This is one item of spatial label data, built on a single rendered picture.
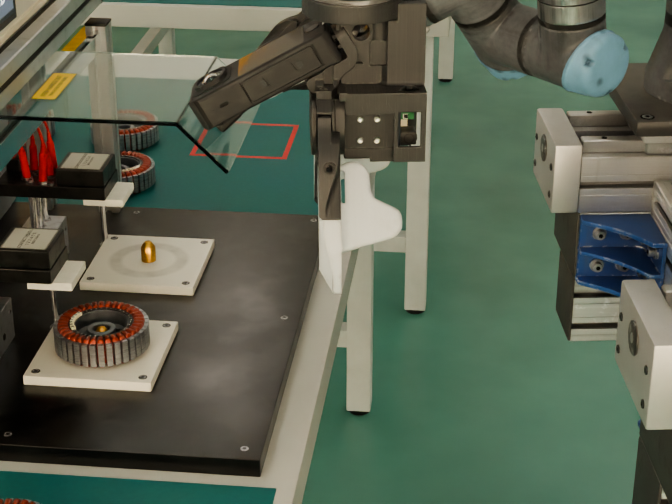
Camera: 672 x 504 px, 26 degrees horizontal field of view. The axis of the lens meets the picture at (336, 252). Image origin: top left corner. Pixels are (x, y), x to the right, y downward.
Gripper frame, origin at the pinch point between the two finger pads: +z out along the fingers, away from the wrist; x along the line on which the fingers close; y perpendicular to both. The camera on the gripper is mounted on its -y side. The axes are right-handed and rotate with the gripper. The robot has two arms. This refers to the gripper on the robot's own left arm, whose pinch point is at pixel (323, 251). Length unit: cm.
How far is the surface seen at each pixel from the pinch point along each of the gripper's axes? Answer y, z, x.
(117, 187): -24, 27, 78
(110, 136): -27, 27, 95
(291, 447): -2, 41, 36
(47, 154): -33, 22, 78
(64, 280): -28, 27, 51
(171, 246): -18, 37, 81
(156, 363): -18, 37, 49
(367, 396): 15, 110, 162
